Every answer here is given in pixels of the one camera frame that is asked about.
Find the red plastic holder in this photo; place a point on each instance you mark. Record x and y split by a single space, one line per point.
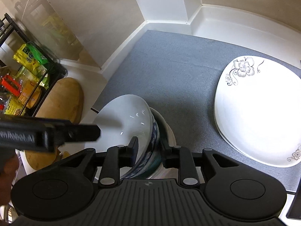
11 83

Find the person's left hand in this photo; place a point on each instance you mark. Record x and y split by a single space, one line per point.
8 181

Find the orange packet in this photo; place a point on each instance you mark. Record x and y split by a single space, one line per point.
29 91

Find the brown potato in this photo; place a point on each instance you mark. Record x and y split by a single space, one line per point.
40 160

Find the grey counter mat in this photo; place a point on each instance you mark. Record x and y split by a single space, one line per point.
178 75

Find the green and yellow packet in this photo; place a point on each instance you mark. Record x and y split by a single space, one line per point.
30 56

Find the clear splash guard panel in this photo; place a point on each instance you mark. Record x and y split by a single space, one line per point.
58 35

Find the white square floral plate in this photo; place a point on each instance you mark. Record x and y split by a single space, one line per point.
254 113
282 161

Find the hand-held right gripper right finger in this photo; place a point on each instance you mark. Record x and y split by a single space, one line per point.
165 156

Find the round wooden cutting board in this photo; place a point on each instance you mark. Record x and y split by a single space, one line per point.
61 98

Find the white bowl with blue band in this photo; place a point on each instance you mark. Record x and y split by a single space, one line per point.
122 117

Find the white straight-sided bowl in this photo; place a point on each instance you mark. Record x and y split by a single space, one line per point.
168 131

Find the teal glazed bowl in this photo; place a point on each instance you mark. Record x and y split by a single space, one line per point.
154 167

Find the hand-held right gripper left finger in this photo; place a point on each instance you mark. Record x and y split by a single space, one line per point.
134 150

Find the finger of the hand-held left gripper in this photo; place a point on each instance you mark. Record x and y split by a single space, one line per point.
82 133

